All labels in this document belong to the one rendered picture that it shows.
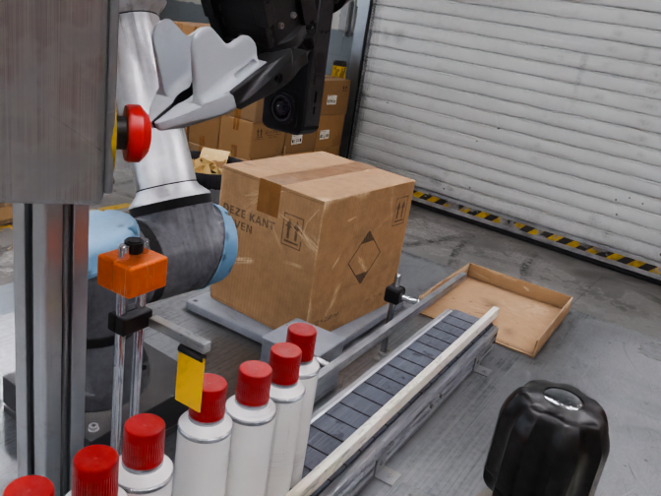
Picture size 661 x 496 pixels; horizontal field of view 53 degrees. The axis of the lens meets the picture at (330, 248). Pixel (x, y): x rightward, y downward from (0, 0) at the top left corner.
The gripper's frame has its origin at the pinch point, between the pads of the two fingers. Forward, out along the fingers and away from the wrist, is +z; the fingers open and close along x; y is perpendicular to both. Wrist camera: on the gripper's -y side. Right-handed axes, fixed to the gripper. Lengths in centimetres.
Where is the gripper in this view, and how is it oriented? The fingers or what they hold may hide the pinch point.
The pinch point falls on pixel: (169, 124)
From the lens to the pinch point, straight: 47.4
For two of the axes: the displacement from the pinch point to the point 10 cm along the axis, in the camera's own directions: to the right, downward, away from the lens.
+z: -5.2, 6.6, -5.4
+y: -1.4, -6.9, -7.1
